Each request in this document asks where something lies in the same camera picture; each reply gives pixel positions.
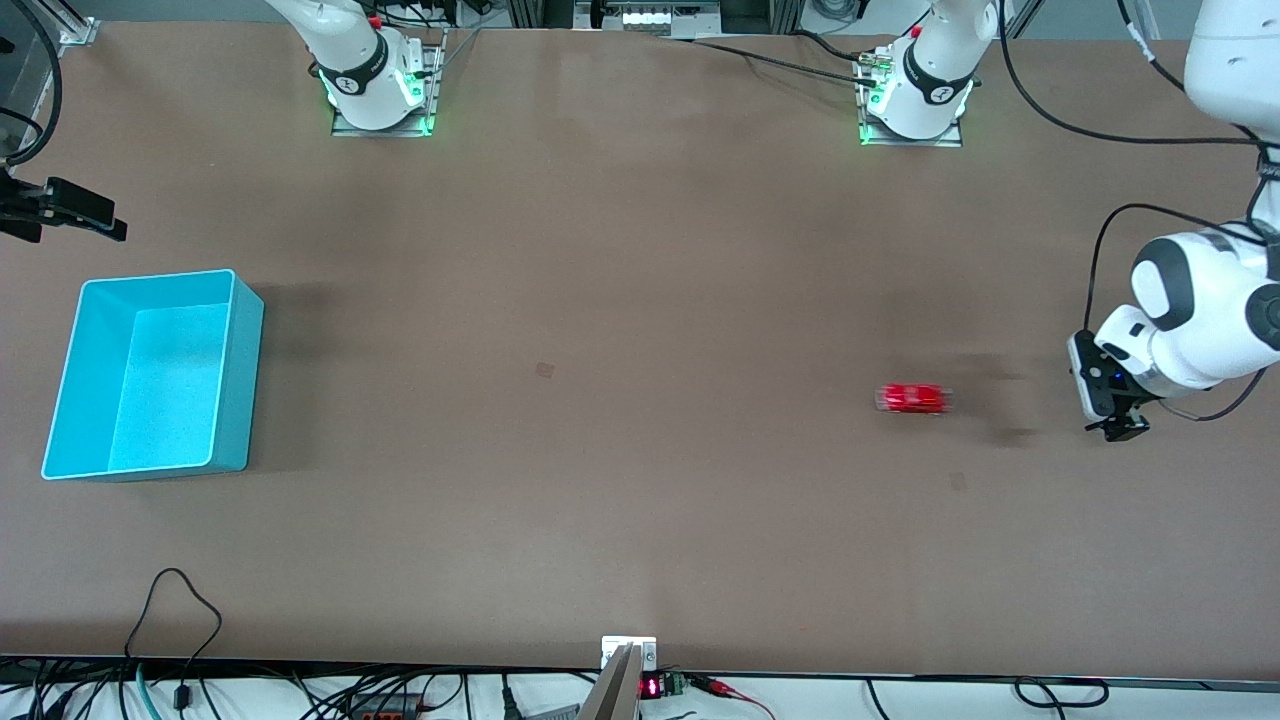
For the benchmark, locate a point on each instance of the grey lit rack unit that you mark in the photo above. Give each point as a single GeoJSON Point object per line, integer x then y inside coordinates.
{"type": "Point", "coordinates": [650, 16]}

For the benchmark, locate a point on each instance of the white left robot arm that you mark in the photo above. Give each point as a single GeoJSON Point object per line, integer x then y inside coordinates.
{"type": "Point", "coordinates": [1220, 300]}

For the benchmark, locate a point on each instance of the red beetle toy car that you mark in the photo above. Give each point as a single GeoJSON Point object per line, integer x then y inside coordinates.
{"type": "Point", "coordinates": [912, 399]}

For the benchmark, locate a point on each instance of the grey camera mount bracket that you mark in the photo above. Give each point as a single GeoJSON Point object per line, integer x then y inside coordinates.
{"type": "Point", "coordinates": [622, 680]}

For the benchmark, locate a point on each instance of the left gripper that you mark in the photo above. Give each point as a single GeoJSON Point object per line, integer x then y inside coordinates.
{"type": "Point", "coordinates": [1127, 426]}

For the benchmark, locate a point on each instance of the red digit display module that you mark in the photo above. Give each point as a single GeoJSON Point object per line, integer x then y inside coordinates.
{"type": "Point", "coordinates": [650, 688]}

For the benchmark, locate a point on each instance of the green terminal block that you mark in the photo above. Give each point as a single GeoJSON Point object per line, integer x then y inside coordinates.
{"type": "Point", "coordinates": [673, 684]}

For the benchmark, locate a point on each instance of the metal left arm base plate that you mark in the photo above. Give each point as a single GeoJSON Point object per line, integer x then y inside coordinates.
{"type": "Point", "coordinates": [905, 135]}

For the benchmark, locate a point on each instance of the turquoise blue plastic box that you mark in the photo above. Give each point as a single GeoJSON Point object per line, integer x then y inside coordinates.
{"type": "Point", "coordinates": [165, 390]}

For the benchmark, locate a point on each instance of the aluminium frame corner bracket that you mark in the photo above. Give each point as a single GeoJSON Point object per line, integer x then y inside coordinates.
{"type": "Point", "coordinates": [78, 30]}

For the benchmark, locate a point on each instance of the red clip lead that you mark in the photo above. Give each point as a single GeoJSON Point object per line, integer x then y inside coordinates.
{"type": "Point", "coordinates": [730, 692]}

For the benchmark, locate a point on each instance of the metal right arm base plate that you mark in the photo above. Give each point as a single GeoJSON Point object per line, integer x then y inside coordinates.
{"type": "Point", "coordinates": [385, 128]}

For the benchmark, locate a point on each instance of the orange black power strip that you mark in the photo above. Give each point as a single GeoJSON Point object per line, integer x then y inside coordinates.
{"type": "Point", "coordinates": [385, 706]}

